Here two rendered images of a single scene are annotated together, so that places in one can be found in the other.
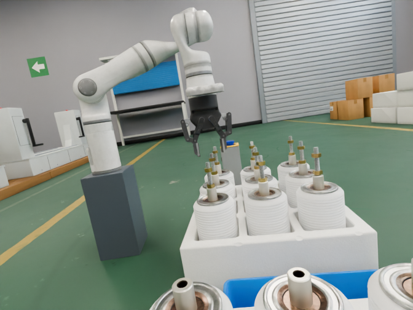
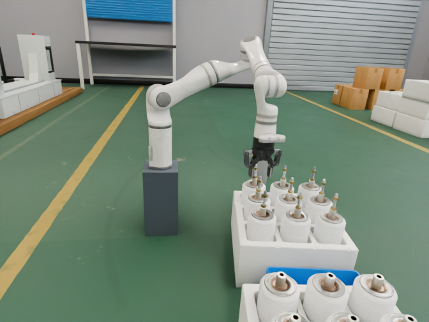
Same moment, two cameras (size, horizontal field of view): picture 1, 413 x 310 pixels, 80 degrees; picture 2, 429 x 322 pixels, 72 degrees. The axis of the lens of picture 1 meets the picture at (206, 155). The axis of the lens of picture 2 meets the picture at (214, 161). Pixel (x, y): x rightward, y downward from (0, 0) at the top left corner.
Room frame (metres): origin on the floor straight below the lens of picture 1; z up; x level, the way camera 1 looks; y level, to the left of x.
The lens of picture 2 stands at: (-0.30, 0.29, 0.78)
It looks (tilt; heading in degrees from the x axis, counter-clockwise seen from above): 21 degrees down; 352
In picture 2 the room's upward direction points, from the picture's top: 3 degrees clockwise
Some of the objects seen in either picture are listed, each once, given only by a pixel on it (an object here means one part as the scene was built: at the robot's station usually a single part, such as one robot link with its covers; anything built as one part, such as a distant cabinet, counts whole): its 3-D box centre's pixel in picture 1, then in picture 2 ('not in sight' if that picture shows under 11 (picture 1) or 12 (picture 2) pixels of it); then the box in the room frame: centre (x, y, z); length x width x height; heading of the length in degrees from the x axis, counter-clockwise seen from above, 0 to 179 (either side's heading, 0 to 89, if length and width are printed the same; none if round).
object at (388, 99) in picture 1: (400, 97); (402, 101); (2.93, -2.39, 0.27); 0.39 x 0.39 x 0.18; 3
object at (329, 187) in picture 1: (318, 187); (331, 217); (0.51, -0.23, 0.25); 0.08 x 0.08 x 0.01
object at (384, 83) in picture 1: (380, 85); (389, 78); (3.93, -2.89, 0.45); 0.30 x 0.24 x 0.30; 178
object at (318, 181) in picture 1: (318, 182); (332, 214); (0.51, -0.23, 0.26); 0.02 x 0.02 x 0.03
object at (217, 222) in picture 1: (218, 235); (259, 236); (0.54, 0.00, 0.16); 0.10 x 0.10 x 0.18
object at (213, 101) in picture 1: (204, 112); (263, 147); (0.66, -0.01, 0.45); 0.08 x 0.08 x 0.09
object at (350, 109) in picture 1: (350, 109); (353, 98); (3.90, -2.38, 0.15); 0.30 x 0.24 x 0.30; 179
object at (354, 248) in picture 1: (265, 233); (283, 235); (0.64, -0.13, 0.09); 0.39 x 0.39 x 0.18; 83
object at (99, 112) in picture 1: (93, 101); (159, 107); (0.86, 0.35, 0.54); 0.09 x 0.09 x 0.17; 16
